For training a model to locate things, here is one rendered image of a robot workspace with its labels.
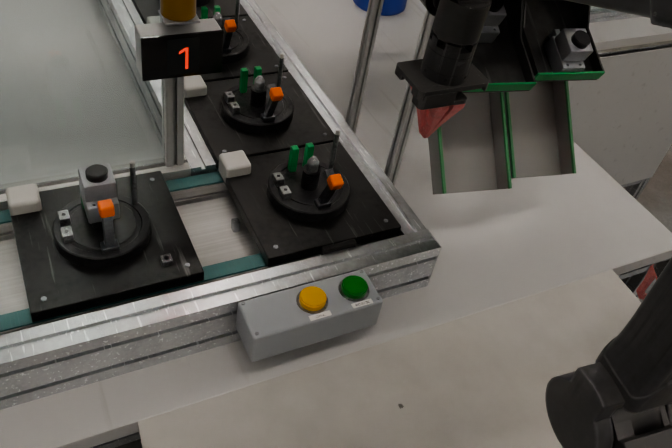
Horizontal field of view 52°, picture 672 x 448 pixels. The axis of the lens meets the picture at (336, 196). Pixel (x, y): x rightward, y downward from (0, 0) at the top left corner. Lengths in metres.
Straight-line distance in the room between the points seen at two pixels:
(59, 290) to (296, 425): 0.38
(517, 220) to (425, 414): 0.51
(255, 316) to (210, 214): 0.26
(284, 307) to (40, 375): 0.34
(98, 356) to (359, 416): 0.38
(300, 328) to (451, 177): 0.40
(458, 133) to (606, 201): 0.46
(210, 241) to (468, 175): 0.46
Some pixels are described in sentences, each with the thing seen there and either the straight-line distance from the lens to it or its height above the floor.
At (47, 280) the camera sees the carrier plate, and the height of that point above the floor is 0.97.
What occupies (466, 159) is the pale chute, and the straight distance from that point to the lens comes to 1.25.
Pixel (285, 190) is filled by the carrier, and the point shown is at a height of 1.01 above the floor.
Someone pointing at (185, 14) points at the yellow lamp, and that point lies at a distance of 1.02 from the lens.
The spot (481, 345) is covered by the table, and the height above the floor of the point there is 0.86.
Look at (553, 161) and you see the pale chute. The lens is 1.36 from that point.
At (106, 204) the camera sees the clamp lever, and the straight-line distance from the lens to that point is 1.00.
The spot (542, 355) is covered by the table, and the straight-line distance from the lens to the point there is 1.22.
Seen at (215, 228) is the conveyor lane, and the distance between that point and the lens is 1.18.
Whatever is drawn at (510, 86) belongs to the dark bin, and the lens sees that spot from 1.14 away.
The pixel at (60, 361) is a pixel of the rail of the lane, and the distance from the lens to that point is 1.01.
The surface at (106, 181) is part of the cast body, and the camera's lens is 1.02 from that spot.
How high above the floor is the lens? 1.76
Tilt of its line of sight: 41 degrees down
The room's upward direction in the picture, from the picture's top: 12 degrees clockwise
